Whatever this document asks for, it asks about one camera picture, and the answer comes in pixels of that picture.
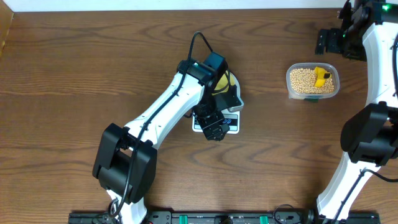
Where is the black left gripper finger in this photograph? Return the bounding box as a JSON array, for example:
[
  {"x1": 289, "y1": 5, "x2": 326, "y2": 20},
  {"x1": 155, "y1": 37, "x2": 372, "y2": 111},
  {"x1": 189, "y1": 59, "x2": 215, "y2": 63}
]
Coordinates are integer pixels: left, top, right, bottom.
[
  {"x1": 203, "y1": 130, "x2": 220, "y2": 141},
  {"x1": 217, "y1": 123, "x2": 229, "y2": 141}
]

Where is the yellow plastic scoop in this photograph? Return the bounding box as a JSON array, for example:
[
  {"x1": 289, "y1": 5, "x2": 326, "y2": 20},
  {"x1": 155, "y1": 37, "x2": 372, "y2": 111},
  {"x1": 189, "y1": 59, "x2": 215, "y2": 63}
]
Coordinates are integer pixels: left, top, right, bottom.
[{"x1": 314, "y1": 67, "x2": 331, "y2": 88}]

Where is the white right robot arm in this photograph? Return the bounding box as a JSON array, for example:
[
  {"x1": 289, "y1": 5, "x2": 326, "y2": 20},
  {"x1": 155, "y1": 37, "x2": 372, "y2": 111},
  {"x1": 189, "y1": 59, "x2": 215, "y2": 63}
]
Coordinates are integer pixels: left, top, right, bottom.
[{"x1": 308, "y1": 0, "x2": 397, "y2": 223}]

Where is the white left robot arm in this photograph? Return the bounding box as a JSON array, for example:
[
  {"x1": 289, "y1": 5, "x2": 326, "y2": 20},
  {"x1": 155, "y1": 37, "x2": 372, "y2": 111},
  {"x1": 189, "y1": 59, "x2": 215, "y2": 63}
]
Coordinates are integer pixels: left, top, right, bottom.
[{"x1": 93, "y1": 52, "x2": 229, "y2": 223}]

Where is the white digital kitchen scale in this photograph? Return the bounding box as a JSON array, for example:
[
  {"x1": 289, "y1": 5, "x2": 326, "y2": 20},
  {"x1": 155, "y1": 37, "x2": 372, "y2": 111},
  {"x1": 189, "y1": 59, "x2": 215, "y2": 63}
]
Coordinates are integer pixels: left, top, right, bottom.
[{"x1": 192, "y1": 79, "x2": 240, "y2": 134}]

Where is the yellow bowl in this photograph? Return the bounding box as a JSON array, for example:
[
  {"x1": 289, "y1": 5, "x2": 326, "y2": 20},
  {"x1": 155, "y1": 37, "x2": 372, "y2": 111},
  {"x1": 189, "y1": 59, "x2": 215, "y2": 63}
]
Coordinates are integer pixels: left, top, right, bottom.
[{"x1": 212, "y1": 70, "x2": 236, "y2": 95}]

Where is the clear container of soybeans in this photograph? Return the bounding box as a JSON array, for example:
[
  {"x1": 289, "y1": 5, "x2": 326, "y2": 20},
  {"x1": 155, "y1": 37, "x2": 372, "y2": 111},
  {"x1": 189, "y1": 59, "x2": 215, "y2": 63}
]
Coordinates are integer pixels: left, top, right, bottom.
[{"x1": 286, "y1": 63, "x2": 340, "y2": 100}]

